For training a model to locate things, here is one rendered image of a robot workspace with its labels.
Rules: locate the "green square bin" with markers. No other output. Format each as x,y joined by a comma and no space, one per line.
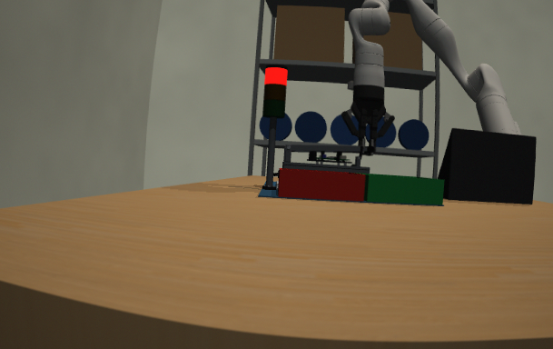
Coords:
400,189

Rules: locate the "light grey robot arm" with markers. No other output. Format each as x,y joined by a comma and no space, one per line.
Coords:
491,104

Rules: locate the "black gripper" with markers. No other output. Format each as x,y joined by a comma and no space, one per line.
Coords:
368,108

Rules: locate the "red bin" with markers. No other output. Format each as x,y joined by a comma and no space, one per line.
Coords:
314,184

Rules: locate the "green circuit board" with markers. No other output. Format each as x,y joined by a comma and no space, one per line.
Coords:
342,157

